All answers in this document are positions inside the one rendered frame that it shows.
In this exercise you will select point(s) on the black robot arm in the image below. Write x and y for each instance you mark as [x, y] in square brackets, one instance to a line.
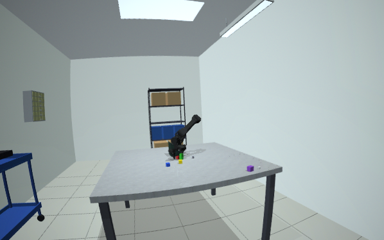
[179, 137]

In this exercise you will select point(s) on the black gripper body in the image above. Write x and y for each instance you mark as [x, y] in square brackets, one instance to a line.
[172, 150]

